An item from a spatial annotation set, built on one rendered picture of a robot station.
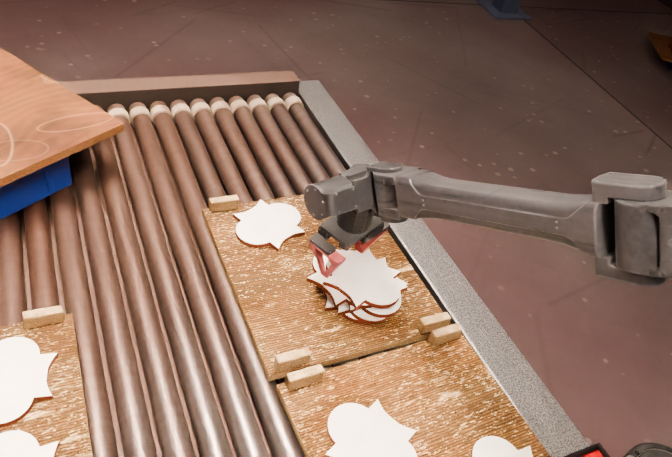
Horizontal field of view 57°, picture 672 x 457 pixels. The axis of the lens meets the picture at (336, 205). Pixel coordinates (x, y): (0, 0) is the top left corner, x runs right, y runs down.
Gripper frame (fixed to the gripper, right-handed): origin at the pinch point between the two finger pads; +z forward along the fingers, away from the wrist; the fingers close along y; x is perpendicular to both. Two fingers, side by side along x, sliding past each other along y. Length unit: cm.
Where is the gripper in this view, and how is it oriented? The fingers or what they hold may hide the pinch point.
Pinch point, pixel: (342, 259)
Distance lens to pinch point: 111.4
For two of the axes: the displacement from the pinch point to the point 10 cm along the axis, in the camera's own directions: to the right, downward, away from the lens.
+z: -1.8, 7.5, 6.3
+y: -6.5, 3.9, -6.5
